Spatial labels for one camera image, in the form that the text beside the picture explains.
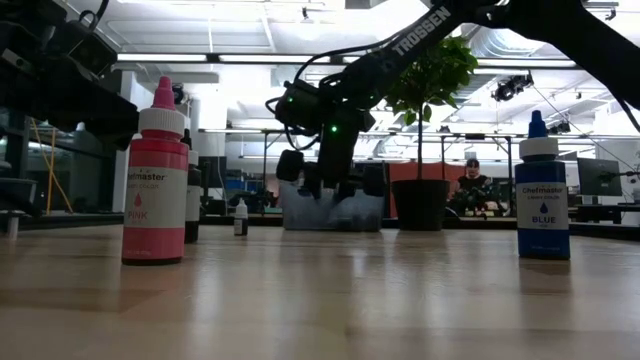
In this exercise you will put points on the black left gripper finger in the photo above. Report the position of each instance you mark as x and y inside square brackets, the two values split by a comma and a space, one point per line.
[112, 117]

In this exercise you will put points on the small white-capped food coloring bottle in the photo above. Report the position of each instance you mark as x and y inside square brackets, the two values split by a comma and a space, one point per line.
[241, 227]

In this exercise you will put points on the large pink food coloring bottle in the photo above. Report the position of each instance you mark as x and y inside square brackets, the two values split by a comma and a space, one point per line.
[155, 200]

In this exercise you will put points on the large black food coloring bottle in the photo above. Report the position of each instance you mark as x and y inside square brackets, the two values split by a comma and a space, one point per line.
[194, 200]

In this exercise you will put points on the large blue food coloring bottle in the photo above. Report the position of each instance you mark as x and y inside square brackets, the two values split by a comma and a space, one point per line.
[542, 240]

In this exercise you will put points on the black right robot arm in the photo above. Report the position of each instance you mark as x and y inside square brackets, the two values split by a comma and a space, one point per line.
[425, 30]

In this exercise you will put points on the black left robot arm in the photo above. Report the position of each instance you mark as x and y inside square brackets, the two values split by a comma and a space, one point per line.
[15, 75]

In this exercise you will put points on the clear plastic bin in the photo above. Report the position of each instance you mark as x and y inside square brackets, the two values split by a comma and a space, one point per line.
[350, 217]

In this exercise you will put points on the long ceiling light strip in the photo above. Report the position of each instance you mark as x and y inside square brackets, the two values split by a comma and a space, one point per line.
[165, 57]
[540, 63]

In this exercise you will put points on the black computer monitor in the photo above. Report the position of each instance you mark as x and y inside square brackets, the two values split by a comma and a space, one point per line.
[599, 177]
[214, 172]

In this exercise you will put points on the potted green plant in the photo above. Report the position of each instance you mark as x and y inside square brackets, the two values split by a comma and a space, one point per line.
[430, 75]

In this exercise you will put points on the person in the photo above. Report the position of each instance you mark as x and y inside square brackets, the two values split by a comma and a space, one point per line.
[472, 182]

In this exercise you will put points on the round pendant lamp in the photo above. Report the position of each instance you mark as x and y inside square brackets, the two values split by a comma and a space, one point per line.
[306, 27]

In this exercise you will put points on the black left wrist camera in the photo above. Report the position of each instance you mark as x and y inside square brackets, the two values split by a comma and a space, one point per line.
[92, 50]

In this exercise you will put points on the black metal frame stand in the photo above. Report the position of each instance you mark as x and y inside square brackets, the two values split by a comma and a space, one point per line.
[265, 150]
[475, 136]

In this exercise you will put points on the black ceiling-mounted camera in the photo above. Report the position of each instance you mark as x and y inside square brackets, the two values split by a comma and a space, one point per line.
[510, 89]
[179, 95]

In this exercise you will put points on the white cylindrical post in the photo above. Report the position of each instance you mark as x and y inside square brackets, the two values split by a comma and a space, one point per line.
[12, 225]

